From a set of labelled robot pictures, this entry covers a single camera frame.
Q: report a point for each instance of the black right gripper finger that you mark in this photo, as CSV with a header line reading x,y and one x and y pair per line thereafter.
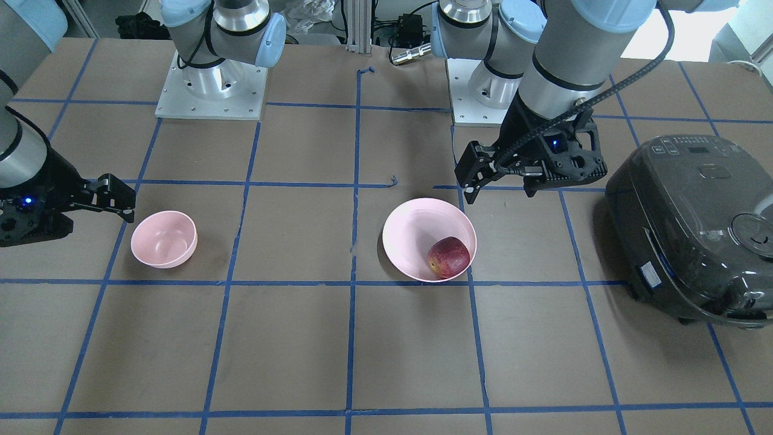
x,y
127,214
109,190

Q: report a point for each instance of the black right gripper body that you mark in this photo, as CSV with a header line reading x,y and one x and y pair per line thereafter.
x,y
55,177

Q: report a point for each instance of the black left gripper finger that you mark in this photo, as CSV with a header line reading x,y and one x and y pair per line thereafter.
x,y
475,169
532,184

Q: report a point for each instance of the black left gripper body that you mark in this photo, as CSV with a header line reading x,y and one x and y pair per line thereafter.
x,y
522,129

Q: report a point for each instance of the small pink bowl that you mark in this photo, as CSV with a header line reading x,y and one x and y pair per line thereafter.
x,y
164,240

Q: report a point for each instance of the red apple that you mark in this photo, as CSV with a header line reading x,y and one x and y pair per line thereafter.
x,y
448,258

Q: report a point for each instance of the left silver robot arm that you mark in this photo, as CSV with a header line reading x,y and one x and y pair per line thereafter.
x,y
560,53

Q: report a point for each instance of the pink plate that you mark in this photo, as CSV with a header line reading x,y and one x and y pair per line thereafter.
x,y
414,226

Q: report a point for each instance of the dark grey rice cooker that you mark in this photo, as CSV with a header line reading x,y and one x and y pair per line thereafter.
x,y
693,213

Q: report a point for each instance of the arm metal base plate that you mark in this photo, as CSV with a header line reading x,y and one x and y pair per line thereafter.
x,y
229,91
479,97

